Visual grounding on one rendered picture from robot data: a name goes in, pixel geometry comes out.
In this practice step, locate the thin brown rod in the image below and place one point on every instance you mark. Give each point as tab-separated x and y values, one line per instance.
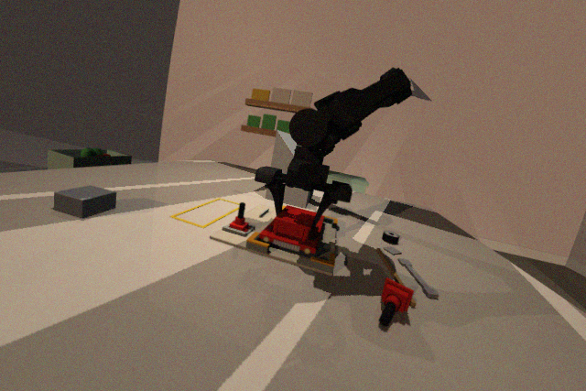
412	302

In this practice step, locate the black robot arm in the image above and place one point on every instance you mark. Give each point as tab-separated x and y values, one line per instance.
339	115

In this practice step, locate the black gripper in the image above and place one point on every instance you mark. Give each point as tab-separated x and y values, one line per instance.
274	179

